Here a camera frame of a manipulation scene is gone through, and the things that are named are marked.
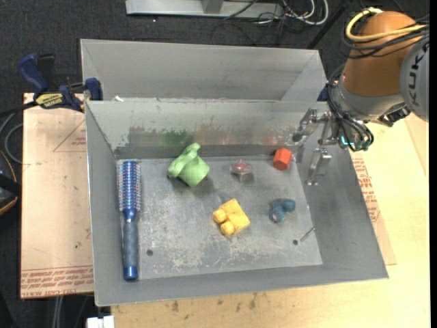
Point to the clear red spinning top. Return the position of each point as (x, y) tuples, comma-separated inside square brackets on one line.
[(241, 168)]

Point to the blue round hairbrush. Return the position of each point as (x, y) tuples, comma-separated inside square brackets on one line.
[(129, 190)]

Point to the green toy cup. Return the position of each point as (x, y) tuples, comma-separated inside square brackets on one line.
[(191, 169)]

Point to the black cylinder on white bracket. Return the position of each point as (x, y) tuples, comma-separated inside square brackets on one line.
[(397, 115)]

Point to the yellow toy brick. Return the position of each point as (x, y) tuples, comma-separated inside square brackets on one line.
[(233, 215)]

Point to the grey metal bin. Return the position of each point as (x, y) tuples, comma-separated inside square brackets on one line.
[(205, 224)]

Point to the blue-grey curved toy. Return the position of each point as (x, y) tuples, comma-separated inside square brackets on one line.
[(280, 209)]

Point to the orange-red block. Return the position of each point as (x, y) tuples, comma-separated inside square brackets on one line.
[(282, 159)]

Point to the brown cardboard board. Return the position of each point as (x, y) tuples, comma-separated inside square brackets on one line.
[(54, 190)]

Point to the small grey metal pin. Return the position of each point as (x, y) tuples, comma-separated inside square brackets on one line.
[(307, 234)]

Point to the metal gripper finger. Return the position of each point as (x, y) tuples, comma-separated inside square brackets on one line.
[(318, 167), (305, 125)]

